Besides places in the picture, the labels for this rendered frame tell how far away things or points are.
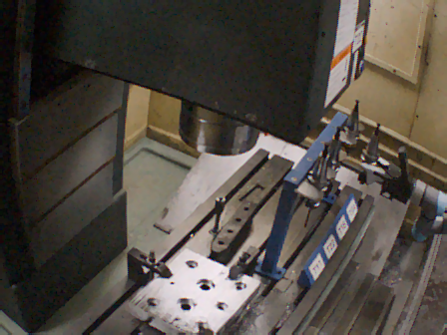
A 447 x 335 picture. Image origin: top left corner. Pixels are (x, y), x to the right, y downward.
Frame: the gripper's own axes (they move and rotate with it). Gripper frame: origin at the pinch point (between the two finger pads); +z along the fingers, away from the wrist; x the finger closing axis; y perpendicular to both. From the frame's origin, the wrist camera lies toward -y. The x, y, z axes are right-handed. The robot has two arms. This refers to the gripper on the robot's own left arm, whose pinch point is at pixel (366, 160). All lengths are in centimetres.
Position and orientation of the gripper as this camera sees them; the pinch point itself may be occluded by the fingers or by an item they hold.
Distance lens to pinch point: 170.7
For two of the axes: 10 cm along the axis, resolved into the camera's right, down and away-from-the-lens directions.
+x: 4.8, -4.3, 7.7
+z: -8.6, -3.9, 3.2
